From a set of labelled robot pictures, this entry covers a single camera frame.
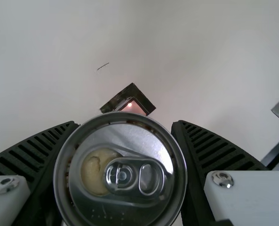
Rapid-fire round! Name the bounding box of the purple can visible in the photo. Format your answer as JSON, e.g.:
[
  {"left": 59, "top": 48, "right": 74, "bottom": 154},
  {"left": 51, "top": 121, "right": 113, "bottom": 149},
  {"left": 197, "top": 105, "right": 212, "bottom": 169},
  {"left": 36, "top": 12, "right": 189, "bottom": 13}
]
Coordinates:
[{"left": 54, "top": 111, "right": 188, "bottom": 226}]

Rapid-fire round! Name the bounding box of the small square scanner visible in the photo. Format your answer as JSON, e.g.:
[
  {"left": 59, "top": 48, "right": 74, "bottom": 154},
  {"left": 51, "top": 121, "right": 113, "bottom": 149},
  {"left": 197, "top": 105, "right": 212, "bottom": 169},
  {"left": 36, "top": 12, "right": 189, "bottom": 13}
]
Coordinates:
[{"left": 99, "top": 82, "right": 157, "bottom": 117}]

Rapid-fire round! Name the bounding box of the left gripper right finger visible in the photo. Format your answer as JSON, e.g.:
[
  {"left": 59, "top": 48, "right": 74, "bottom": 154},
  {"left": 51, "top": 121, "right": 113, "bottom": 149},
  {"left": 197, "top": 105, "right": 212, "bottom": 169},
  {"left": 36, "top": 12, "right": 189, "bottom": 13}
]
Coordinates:
[{"left": 170, "top": 120, "right": 279, "bottom": 226}]

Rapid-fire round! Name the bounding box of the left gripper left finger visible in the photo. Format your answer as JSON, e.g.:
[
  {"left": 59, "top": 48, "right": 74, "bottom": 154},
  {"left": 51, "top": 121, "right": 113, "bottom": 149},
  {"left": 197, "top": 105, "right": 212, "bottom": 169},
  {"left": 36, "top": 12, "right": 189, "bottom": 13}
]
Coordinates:
[{"left": 0, "top": 120, "right": 80, "bottom": 226}]

